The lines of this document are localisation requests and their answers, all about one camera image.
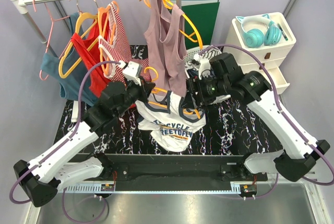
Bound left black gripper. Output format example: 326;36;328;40
115;76;156;117

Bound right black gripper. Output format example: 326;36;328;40
181;73;229;110

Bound yellow-orange plastic hanger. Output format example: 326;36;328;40
143;66;201;120

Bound white printed tank top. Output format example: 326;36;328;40
135;100;206;152

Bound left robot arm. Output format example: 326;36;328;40
14;79;155;207

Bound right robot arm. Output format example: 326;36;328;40
186;53;330;182

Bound red white striped tank top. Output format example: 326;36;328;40
110;8;149;68

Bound orange hanger holding mauve top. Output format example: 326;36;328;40
138;0;203;51

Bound mauve tank top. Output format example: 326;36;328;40
144;0;187;97

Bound teal blue tank top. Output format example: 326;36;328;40
41;12;98;106

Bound yellow hanger on left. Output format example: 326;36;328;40
58;11;99;79

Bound navy blue garment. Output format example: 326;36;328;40
186;68;200;79

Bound striped white garment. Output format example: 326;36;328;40
184;47;222;70

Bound white laundry basket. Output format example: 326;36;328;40
185;46;223;78

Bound white power strip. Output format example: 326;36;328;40
71;101;79;123

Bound black base bar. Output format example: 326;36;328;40
96;154;268;194

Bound white drawer unit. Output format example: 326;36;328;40
225;12;296;95

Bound green folder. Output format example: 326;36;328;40
182;0;220;45

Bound teal cat-ear headphones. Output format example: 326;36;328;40
235;14;282;48

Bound teal pen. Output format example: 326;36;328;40
277;23;289;41

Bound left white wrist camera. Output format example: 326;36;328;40
122;61;142;84

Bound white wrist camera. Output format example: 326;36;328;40
122;61;142;84
193;54;211;80

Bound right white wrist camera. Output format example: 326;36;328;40
193;54;211;80

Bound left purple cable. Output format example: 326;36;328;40
9;61;128;204

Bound pink wire hanger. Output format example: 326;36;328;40
32;0;71;81

